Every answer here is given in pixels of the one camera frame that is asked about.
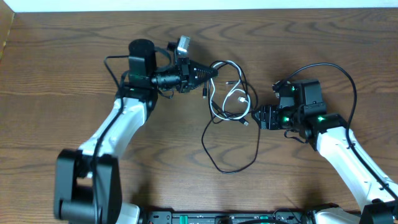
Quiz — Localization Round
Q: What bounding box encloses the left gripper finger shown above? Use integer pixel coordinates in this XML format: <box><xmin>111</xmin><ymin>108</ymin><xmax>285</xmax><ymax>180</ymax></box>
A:
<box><xmin>188</xmin><ymin>76</ymin><xmax>215</xmax><ymax>90</ymax></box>
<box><xmin>189</xmin><ymin>60</ymin><xmax>218</xmax><ymax>78</ymax></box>

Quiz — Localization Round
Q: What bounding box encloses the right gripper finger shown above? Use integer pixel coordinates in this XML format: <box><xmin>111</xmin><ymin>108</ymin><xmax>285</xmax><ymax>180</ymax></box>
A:
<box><xmin>251</xmin><ymin>113</ymin><xmax>264</xmax><ymax>128</ymax></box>
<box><xmin>252</xmin><ymin>105</ymin><xmax>266</xmax><ymax>116</ymax></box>

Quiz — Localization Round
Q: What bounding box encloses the white USB cable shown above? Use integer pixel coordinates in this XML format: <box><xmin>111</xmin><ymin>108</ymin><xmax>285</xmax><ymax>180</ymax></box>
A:
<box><xmin>209</xmin><ymin>60</ymin><xmax>252</xmax><ymax>121</ymax></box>

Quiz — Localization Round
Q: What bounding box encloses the black USB cable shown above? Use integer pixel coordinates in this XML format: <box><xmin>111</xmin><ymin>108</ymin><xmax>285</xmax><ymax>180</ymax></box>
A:
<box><xmin>201</xmin><ymin>60</ymin><xmax>261</xmax><ymax>174</ymax></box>

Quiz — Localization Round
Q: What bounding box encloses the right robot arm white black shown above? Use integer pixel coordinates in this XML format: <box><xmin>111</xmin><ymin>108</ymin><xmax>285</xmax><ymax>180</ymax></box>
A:
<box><xmin>252</xmin><ymin>80</ymin><xmax>397</xmax><ymax>223</ymax></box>

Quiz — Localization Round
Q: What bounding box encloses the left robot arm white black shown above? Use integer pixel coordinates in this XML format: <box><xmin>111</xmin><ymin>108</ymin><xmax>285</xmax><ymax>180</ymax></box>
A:
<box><xmin>53</xmin><ymin>35</ymin><xmax>218</xmax><ymax>223</ymax></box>

